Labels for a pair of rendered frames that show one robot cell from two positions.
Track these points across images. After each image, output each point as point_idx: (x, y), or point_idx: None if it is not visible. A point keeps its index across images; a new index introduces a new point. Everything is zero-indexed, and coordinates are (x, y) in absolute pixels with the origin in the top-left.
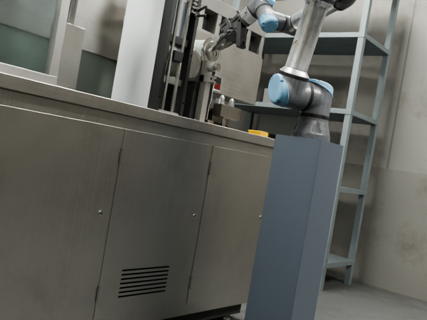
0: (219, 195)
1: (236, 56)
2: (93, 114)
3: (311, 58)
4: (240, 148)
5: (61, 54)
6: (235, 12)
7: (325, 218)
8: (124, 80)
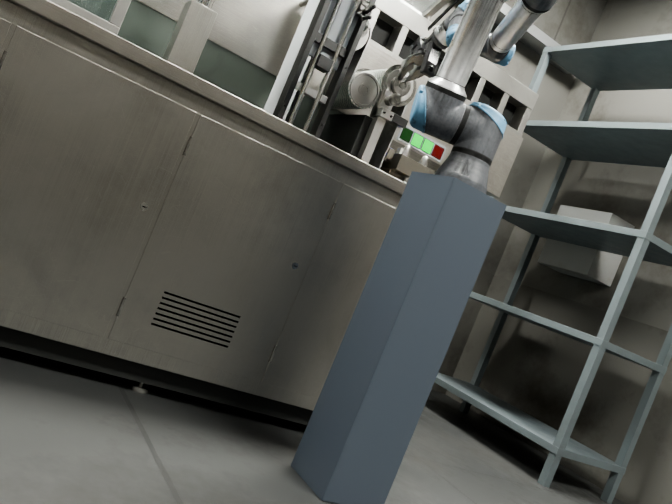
0: (343, 254)
1: None
2: (156, 82)
3: (469, 66)
4: (392, 203)
5: (179, 34)
6: (485, 64)
7: (452, 299)
8: (275, 97)
